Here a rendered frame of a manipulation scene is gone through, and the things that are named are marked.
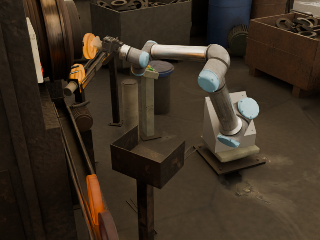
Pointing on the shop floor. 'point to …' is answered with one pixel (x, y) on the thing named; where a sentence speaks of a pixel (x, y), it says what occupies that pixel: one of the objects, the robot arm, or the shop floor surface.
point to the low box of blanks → (286, 50)
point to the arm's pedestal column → (250, 160)
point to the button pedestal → (148, 105)
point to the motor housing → (85, 129)
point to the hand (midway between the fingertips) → (89, 43)
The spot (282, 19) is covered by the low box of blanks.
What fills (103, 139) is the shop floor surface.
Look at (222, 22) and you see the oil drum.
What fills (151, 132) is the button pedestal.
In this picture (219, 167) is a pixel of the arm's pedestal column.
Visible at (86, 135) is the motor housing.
